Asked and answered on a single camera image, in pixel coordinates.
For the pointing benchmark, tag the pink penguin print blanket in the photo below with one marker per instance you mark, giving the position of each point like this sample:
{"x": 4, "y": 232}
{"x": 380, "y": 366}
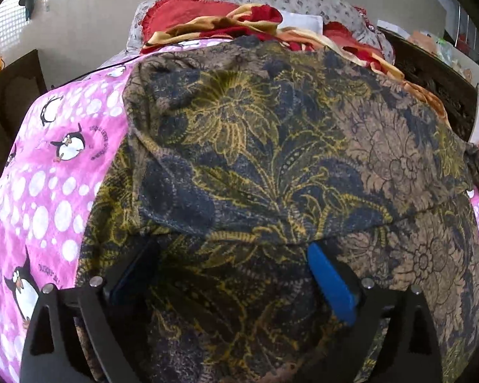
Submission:
{"x": 44, "y": 207}

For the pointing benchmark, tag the red ruffled pillow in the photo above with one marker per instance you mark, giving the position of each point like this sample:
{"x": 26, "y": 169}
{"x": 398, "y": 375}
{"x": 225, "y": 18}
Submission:
{"x": 171, "y": 12}

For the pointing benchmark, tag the dark wooden cabinet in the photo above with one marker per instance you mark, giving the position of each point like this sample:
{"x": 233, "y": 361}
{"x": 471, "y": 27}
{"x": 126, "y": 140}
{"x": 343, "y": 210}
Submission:
{"x": 20, "y": 95}

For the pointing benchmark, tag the red and gold blanket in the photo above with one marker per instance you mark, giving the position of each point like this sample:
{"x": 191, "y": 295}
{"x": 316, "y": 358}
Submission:
{"x": 239, "y": 20}

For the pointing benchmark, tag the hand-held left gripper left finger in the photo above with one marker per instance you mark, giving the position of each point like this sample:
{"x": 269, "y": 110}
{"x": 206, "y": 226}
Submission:
{"x": 133, "y": 275}

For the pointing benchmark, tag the dark carved wooden headboard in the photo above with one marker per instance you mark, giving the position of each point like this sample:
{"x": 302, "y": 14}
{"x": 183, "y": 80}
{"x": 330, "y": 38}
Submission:
{"x": 435, "y": 75}

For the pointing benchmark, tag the brown floral batik cloth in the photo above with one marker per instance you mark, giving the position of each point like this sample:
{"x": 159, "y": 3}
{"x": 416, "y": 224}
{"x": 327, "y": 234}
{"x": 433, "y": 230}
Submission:
{"x": 263, "y": 147}

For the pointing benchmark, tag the white folded cloth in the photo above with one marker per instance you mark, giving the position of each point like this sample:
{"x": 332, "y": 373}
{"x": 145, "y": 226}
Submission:
{"x": 303, "y": 20}

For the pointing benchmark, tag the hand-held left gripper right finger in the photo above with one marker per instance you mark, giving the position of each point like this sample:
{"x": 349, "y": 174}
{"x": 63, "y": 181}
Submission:
{"x": 331, "y": 283}

